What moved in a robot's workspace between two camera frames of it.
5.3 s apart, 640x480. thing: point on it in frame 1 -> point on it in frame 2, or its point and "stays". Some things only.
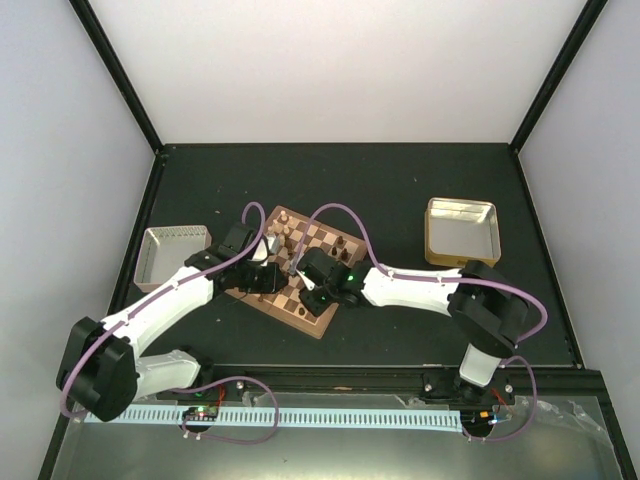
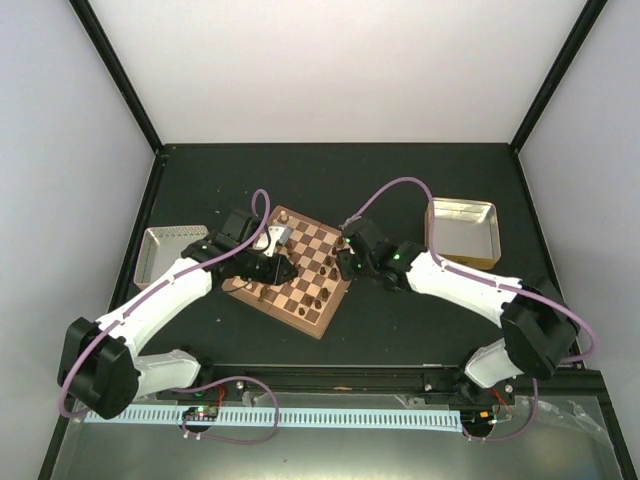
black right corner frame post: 584,24 stays
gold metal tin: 461,229 stays
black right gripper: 316,308 -> 346,270
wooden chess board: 296,234 stays
